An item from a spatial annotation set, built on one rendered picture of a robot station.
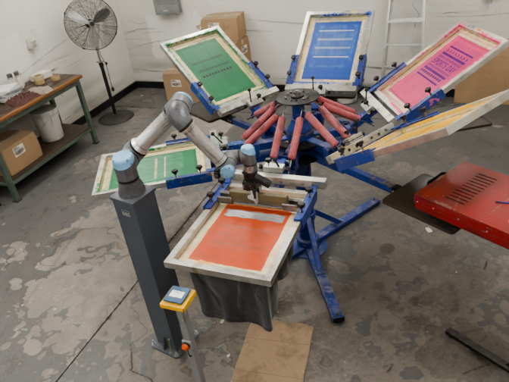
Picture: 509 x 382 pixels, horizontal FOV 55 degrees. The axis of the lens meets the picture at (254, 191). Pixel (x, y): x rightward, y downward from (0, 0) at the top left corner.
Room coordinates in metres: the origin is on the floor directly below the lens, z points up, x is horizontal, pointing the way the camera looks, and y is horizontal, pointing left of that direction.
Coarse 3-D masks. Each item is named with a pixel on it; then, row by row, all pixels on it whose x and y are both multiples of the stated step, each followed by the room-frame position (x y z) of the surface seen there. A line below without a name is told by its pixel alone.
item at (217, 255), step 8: (224, 208) 2.44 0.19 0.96; (232, 208) 2.43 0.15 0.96; (240, 208) 2.42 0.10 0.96; (248, 208) 2.40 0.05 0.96; (256, 208) 2.39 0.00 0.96; (224, 216) 2.36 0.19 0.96; (232, 216) 2.35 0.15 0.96; (216, 224) 2.29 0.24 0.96; (240, 224) 2.26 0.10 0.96; (208, 232) 2.23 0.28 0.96; (216, 232) 2.22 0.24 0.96; (208, 240) 2.15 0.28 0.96; (200, 248) 2.09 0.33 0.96; (208, 248) 2.08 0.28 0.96; (216, 248) 2.07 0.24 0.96; (192, 256) 2.03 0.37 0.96; (200, 256) 2.02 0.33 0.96; (208, 256) 2.01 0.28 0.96; (216, 256) 2.00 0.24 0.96; (224, 256) 2.00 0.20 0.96
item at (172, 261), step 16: (272, 192) 2.51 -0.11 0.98; (288, 192) 2.47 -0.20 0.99; (304, 192) 2.45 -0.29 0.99; (192, 224) 2.27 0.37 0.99; (288, 240) 2.01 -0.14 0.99; (176, 256) 2.02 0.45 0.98; (192, 272) 1.91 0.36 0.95; (208, 272) 1.87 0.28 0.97; (224, 272) 1.83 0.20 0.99; (240, 272) 1.82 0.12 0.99; (272, 272) 1.78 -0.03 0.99
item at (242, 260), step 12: (288, 216) 2.27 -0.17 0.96; (264, 228) 2.19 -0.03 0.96; (276, 228) 2.17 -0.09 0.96; (276, 240) 2.07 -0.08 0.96; (240, 252) 2.01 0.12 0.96; (264, 252) 1.98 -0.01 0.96; (228, 264) 1.93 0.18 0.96; (240, 264) 1.92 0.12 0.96; (252, 264) 1.91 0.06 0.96; (264, 264) 1.89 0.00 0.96
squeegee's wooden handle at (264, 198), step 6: (234, 192) 2.45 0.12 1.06; (240, 192) 2.43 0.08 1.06; (246, 192) 2.42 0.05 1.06; (258, 192) 2.41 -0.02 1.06; (234, 198) 2.45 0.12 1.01; (240, 198) 2.43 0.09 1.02; (246, 198) 2.41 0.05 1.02; (258, 198) 2.38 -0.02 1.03; (264, 198) 2.36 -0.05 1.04; (270, 198) 2.35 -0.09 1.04; (276, 198) 2.33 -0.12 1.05; (282, 198) 2.32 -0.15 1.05; (288, 198) 2.33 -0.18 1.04; (264, 204) 2.36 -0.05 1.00; (270, 204) 2.35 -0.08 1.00; (276, 204) 2.33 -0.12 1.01
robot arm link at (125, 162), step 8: (120, 152) 2.39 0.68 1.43; (128, 152) 2.38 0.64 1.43; (112, 160) 2.34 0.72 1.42; (120, 160) 2.32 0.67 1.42; (128, 160) 2.32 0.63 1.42; (136, 160) 2.39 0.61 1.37; (120, 168) 2.30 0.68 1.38; (128, 168) 2.31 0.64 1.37; (136, 168) 2.36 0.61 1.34; (120, 176) 2.31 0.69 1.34; (128, 176) 2.31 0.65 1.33; (136, 176) 2.34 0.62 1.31
